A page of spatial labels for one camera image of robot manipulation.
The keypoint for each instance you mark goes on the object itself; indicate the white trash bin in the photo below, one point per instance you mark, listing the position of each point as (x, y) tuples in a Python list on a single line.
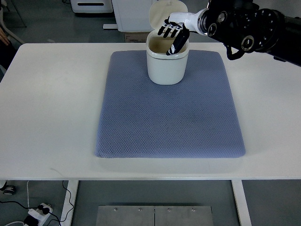
[(164, 69)]

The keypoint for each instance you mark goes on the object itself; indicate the grey metal floor plate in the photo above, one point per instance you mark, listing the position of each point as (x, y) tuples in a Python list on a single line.
[(154, 215)]

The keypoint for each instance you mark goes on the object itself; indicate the white left table leg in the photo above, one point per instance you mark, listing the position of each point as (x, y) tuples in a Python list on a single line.
[(71, 187)]

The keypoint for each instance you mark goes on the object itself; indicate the caster wheel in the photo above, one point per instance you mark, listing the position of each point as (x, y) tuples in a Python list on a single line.
[(6, 188)]

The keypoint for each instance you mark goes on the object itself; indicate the white chair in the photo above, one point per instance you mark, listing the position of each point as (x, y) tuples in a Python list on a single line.
[(11, 19)]

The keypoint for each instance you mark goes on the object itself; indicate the white trash bin lid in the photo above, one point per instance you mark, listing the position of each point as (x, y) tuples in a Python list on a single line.
[(161, 10)]

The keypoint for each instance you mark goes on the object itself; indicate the white right table leg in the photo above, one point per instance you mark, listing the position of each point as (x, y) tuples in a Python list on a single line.
[(241, 204)]

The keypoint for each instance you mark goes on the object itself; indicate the white power strip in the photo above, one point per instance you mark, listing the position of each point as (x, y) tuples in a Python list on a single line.
[(38, 216)]

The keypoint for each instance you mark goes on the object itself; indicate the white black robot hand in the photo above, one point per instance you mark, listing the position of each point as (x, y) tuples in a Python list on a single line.
[(179, 25)]

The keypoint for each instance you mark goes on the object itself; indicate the cardboard box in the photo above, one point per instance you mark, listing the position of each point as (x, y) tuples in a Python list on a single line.
[(135, 37)]

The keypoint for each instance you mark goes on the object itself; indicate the white cabinet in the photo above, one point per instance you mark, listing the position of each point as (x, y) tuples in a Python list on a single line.
[(131, 16)]

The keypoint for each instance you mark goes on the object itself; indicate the blue textured mat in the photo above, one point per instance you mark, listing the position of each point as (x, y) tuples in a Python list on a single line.
[(195, 118)]

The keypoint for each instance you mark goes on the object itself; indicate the white appliance with black slot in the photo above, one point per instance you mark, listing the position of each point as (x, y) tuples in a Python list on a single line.
[(92, 7)]

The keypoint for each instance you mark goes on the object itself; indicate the white table leg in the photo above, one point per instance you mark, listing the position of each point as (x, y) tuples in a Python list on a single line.
[(241, 204), (71, 187)]

